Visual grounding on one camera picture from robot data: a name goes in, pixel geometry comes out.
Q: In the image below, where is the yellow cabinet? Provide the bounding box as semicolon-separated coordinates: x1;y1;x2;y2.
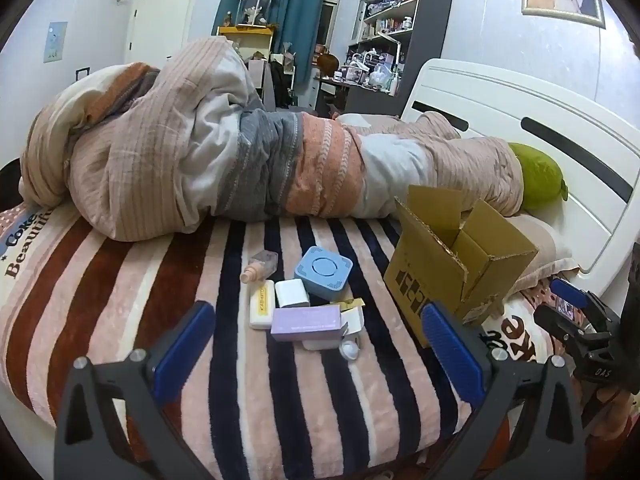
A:
217;25;275;57

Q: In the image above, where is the dark bookshelf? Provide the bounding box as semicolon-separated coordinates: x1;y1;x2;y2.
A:
350;0;456;98

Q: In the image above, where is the white door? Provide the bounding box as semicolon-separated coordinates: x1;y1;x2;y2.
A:
125;0;195;65

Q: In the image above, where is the white box with yellow label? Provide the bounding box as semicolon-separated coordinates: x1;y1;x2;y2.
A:
249;280;277;331

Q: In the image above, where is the small white box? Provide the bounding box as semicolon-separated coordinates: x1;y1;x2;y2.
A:
274;278;311;309

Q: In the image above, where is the purple rectangular box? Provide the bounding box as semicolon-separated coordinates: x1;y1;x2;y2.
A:
270;306;349;342

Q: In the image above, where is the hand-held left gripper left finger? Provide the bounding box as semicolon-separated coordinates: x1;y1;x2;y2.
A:
52;301;216;480

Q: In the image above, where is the green plush toy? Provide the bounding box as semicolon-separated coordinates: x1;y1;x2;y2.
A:
507;142;571;212

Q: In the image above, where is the pink ribbed pillow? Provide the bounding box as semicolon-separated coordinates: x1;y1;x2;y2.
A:
500;212;581;291

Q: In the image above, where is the white desk lamp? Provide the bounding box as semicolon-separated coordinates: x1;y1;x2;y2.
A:
350;34;403;77

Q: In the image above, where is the white bed headboard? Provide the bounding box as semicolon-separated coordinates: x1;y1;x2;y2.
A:
400;57;640;281

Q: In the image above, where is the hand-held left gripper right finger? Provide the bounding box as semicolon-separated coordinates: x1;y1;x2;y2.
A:
421;301;587;480

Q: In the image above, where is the gold and white box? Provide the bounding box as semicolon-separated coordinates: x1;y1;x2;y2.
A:
327;297;366;337

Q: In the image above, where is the beige foundation bottle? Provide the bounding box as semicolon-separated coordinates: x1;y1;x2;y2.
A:
241;250;279;284

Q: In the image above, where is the blue square plastic box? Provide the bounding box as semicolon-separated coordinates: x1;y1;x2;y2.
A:
293;246;355;297

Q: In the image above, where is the pink and grey quilt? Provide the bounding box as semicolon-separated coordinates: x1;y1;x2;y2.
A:
20;37;526;242

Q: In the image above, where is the small wall poster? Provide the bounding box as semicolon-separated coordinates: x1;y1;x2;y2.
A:
43;21;69;64

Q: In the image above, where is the teal curtain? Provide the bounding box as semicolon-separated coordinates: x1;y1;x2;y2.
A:
212;0;331;86

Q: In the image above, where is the cluttered dark desk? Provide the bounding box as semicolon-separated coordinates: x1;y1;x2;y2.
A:
315;74;401;117

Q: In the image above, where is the brown cardboard box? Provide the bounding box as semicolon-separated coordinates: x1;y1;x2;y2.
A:
382;184;540;348

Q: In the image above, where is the glass display case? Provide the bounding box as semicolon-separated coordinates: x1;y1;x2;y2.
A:
235;0;277;27

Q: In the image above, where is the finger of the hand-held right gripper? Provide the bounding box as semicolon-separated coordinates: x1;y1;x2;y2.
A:
532;305;590;357
549;277;610;323

